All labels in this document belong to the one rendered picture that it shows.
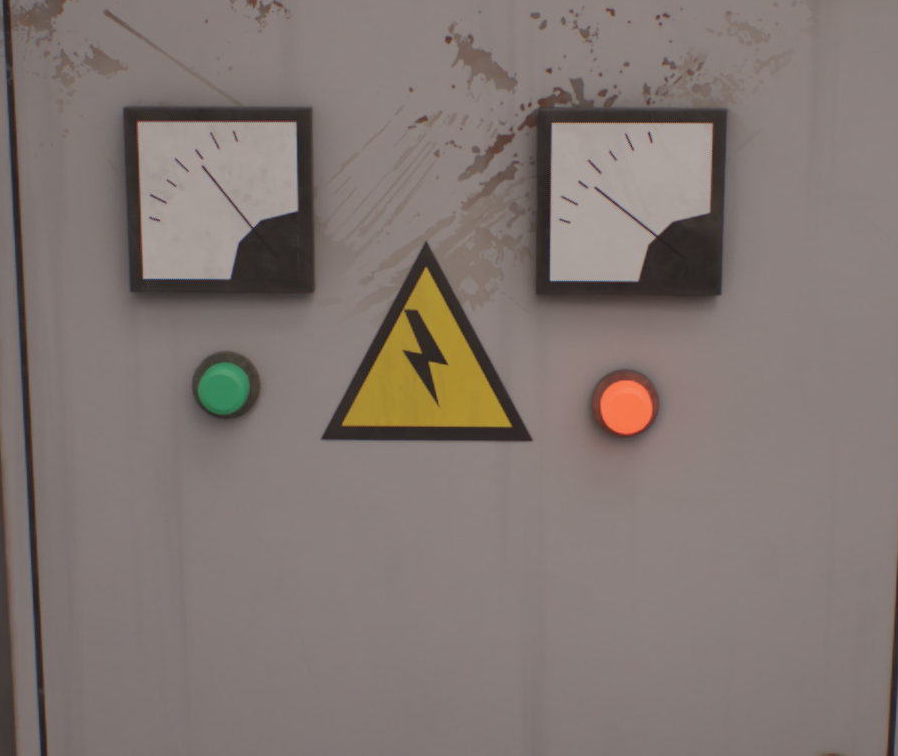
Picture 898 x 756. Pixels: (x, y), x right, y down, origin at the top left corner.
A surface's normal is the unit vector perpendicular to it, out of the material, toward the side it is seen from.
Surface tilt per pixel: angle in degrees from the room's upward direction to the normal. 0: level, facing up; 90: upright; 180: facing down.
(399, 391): 90
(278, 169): 90
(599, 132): 90
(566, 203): 90
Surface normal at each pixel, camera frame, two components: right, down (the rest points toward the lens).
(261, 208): -0.03, 0.21
